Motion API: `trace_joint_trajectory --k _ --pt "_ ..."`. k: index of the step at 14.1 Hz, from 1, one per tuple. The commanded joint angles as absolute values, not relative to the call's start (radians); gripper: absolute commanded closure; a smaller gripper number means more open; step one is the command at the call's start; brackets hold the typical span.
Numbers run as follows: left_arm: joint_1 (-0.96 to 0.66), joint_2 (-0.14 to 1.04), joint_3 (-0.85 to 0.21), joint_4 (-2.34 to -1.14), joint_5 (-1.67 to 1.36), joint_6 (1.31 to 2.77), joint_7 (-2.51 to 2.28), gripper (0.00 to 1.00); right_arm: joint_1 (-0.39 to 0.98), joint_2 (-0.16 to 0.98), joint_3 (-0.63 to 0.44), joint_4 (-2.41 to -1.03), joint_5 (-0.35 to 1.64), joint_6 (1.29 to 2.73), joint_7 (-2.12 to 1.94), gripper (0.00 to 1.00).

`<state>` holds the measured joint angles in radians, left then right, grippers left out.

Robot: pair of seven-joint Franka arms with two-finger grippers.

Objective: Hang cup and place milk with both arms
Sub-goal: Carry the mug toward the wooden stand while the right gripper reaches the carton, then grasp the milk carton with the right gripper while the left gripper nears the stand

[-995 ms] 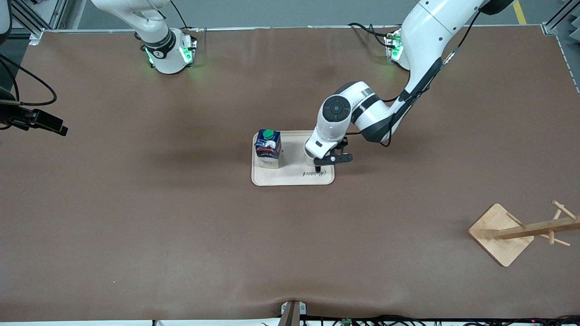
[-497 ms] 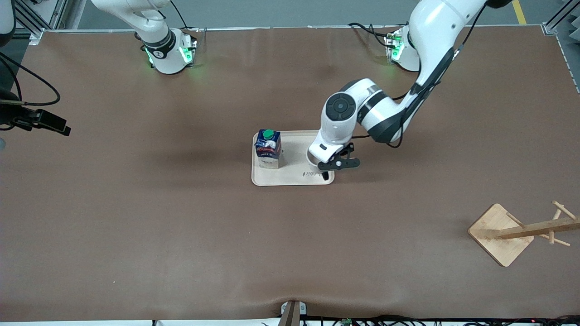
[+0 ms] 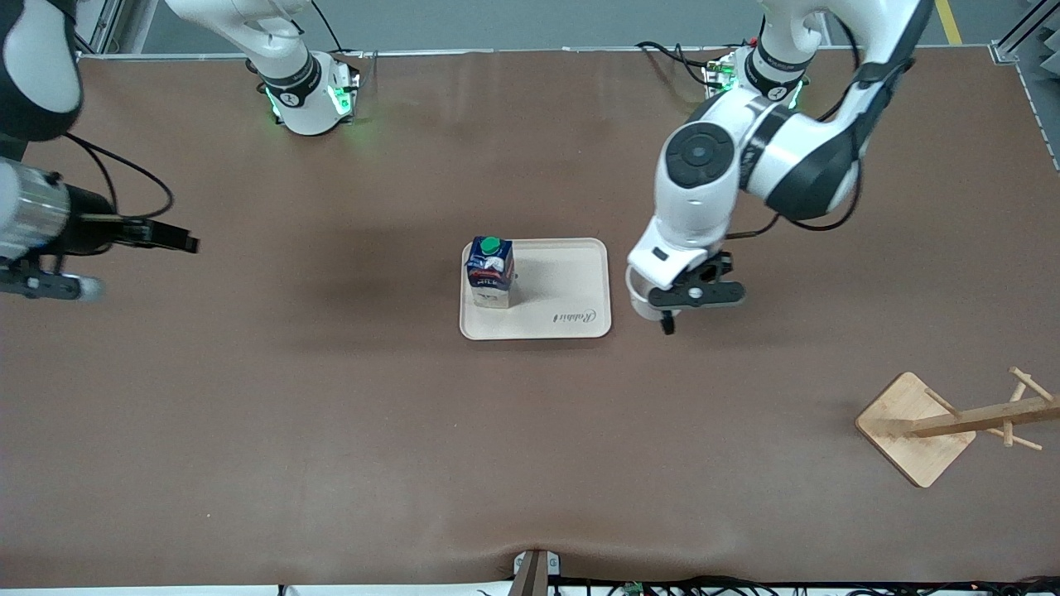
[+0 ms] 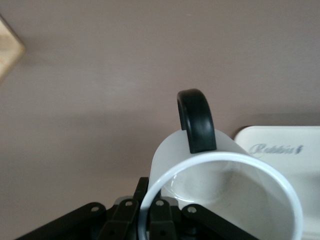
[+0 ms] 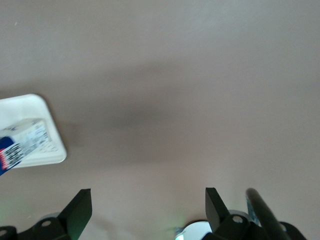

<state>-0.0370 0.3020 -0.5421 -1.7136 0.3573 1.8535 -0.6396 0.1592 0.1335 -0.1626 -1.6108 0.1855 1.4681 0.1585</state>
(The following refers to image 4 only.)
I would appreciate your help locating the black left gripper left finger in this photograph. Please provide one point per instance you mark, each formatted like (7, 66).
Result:
(125, 215)

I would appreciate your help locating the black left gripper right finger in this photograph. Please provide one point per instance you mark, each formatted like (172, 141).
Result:
(162, 220)

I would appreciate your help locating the cream plastic tray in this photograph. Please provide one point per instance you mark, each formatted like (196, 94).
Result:
(287, 160)

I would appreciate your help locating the wooden mug tree rack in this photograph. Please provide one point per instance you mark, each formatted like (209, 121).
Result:
(7, 50)

